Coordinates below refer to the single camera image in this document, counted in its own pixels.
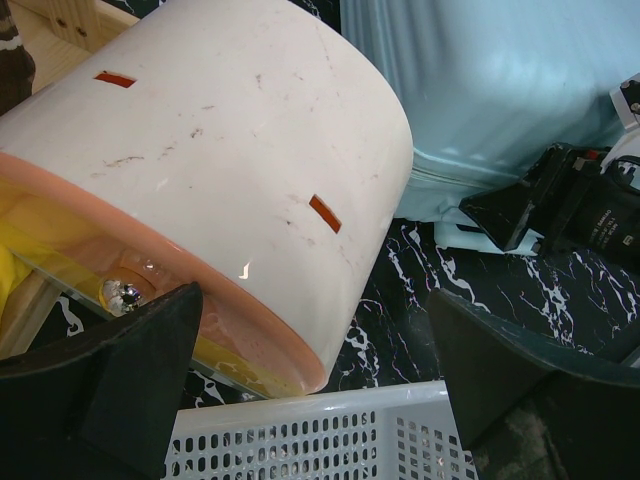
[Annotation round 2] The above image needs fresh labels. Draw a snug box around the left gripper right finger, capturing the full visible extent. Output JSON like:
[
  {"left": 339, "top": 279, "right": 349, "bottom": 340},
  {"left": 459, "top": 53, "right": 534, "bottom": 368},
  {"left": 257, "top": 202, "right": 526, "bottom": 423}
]
[{"left": 428, "top": 290, "right": 639, "bottom": 479}]

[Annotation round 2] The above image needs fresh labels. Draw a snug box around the light blue ribbed suitcase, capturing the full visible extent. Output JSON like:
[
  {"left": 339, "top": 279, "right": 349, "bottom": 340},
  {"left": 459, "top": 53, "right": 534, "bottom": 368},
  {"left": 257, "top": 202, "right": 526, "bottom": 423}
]
[{"left": 340, "top": 0, "right": 639, "bottom": 253}]

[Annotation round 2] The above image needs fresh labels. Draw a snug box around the brown striped sock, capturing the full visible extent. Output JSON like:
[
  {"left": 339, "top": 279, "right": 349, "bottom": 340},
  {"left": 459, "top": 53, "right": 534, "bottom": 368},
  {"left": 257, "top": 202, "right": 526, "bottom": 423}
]
[{"left": 0, "top": 0, "right": 36, "bottom": 115}]

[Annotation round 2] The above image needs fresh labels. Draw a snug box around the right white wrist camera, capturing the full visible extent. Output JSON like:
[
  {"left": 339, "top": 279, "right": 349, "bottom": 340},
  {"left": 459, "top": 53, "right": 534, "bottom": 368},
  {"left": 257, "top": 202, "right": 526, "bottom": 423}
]
[{"left": 601, "top": 74, "right": 639, "bottom": 173}]

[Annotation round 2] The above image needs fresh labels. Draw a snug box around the pink toy washing machine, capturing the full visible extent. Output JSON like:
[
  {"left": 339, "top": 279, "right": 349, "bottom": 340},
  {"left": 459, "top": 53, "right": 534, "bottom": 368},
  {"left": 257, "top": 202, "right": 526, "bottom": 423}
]
[{"left": 1, "top": 1, "right": 413, "bottom": 398}]

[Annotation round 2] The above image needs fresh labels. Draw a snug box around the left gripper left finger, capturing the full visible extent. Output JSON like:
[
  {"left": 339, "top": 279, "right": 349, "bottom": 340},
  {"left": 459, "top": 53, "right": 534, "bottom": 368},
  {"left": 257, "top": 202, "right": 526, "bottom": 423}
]
[{"left": 1, "top": 283, "right": 203, "bottom": 479}]

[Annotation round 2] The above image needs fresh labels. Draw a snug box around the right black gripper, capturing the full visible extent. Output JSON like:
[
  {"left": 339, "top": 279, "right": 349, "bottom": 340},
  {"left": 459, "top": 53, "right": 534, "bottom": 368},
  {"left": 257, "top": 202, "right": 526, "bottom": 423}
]
[{"left": 459, "top": 144, "right": 639, "bottom": 274}]

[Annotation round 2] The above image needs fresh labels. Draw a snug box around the yellow cloth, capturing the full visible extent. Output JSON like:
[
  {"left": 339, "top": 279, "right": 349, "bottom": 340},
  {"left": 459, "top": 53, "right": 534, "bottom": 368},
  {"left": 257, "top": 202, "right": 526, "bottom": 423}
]
[{"left": 0, "top": 246, "right": 32, "bottom": 313}]

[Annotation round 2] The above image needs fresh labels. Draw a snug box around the white perforated plastic basket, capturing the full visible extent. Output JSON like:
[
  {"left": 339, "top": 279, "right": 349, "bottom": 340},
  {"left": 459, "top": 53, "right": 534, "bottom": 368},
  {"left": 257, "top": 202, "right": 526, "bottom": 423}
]
[{"left": 161, "top": 381, "right": 479, "bottom": 479}]

